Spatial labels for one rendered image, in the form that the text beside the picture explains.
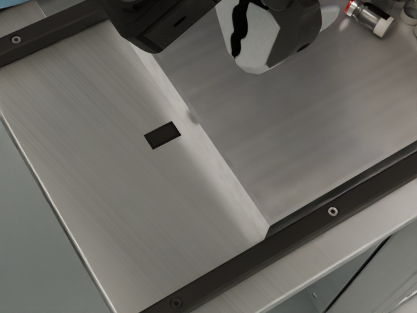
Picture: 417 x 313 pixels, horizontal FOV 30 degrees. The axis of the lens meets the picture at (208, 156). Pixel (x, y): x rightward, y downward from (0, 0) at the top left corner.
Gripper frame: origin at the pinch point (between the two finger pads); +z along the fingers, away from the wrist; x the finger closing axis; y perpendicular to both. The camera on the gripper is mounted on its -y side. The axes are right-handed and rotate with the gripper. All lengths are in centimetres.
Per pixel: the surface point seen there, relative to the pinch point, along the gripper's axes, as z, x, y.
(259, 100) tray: 21.4, 5.5, 8.7
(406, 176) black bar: 19.6, -7.9, 15.0
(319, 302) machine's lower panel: 97, -5, 28
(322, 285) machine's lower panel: 90, -3, 28
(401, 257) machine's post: 57, -10, 28
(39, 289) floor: 110, 27, -14
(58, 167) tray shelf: 21.6, 8.7, -10.3
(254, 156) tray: 21.4, 1.0, 5.2
